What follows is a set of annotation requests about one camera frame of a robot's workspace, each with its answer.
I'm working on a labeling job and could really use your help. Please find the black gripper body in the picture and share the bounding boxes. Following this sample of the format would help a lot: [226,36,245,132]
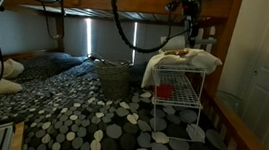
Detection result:
[180,0,205,22]

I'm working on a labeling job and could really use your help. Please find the grey wicker basket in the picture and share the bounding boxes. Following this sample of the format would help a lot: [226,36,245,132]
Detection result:
[85,53,134,103]

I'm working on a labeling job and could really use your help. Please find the brown wooden brush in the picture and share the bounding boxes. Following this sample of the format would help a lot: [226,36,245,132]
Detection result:
[165,47,190,59]

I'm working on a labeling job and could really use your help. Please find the white cloth bag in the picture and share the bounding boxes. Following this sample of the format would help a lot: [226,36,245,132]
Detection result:
[140,43,225,97]

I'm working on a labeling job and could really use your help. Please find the red cup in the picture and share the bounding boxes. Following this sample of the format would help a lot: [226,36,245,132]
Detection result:
[153,82,176,100]

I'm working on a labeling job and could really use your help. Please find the grey window blind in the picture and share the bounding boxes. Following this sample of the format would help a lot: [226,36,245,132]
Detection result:
[0,6,194,79]

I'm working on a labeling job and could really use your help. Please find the clear glass container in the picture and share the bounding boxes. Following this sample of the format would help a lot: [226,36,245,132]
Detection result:
[213,90,245,118]

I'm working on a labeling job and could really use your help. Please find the black duvet with large dots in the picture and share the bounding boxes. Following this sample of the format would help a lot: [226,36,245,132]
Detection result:
[20,52,253,150]

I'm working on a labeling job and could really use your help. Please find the dark speckled pillow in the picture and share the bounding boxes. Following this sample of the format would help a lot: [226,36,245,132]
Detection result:
[15,47,89,90]

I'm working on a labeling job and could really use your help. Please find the small-dotted dark blanket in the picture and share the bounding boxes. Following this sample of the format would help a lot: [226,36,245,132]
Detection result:
[0,50,110,140]

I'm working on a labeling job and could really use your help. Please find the wooden bunk bed frame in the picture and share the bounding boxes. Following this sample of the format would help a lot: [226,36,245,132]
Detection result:
[0,0,269,150]

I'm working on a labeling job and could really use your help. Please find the white wire rack shelf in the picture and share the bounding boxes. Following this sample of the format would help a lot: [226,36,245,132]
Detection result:
[144,61,216,145]

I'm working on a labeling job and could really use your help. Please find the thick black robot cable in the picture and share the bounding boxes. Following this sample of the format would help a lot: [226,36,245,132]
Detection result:
[102,0,197,60]

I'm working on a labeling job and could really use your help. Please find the thin black cable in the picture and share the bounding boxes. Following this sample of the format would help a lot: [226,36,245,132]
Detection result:
[37,0,70,43]

